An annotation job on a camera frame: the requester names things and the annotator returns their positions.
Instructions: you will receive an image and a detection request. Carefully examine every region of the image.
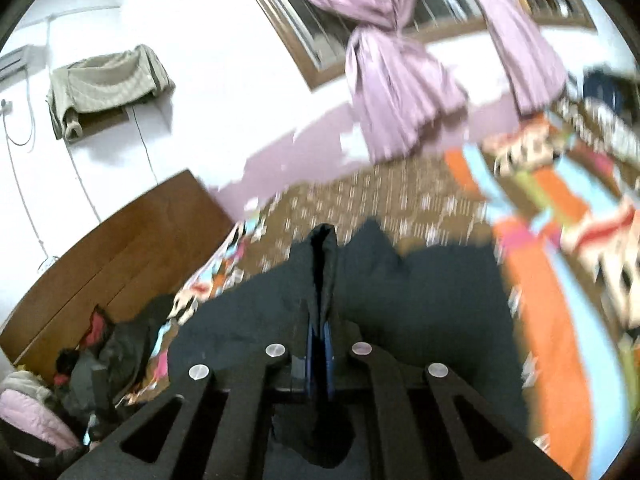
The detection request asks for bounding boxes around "colourful cartoon monkey bedspread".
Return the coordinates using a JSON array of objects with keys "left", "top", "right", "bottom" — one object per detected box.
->
[{"left": 125, "top": 116, "right": 639, "bottom": 479}]

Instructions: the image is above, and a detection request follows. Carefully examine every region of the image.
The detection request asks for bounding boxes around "pink curtain right panel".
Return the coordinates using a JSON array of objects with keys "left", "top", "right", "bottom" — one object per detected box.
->
[{"left": 476, "top": 0, "right": 567, "bottom": 115}]

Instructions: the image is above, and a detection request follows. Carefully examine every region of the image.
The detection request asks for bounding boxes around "dark green large garment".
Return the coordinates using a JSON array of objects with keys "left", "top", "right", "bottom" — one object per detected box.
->
[{"left": 168, "top": 219, "right": 529, "bottom": 479}]

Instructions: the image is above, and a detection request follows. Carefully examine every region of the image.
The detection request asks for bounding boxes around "navy blue cap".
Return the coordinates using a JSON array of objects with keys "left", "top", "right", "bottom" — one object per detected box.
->
[{"left": 582, "top": 68, "right": 629, "bottom": 113}]

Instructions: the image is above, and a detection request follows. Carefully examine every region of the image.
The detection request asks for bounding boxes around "pink curtain panel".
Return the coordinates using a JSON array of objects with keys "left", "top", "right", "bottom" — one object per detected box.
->
[
  {"left": 308, "top": 0, "right": 466, "bottom": 162},
  {"left": 476, "top": 0, "right": 567, "bottom": 115}
]

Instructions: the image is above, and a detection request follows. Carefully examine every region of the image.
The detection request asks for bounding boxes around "pink curtain left panel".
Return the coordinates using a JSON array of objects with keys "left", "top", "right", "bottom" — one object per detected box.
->
[{"left": 308, "top": 0, "right": 466, "bottom": 162}]

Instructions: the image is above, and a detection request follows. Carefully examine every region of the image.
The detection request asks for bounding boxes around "wooden headboard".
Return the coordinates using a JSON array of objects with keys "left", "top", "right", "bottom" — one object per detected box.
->
[{"left": 1, "top": 170, "right": 232, "bottom": 379}]

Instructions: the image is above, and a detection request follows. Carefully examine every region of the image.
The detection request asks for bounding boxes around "pink padded jacket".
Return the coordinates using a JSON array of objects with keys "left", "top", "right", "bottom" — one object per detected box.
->
[{"left": 1, "top": 370, "right": 84, "bottom": 464}]

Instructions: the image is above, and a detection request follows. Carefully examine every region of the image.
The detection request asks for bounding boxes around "dark clothes pile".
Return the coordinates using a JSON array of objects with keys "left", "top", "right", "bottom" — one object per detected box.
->
[{"left": 53, "top": 295, "right": 174, "bottom": 439}]

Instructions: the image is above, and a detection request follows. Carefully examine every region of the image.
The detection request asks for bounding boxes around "wooden framed window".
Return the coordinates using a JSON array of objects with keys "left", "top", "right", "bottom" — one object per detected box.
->
[{"left": 256, "top": 0, "right": 488, "bottom": 89}]

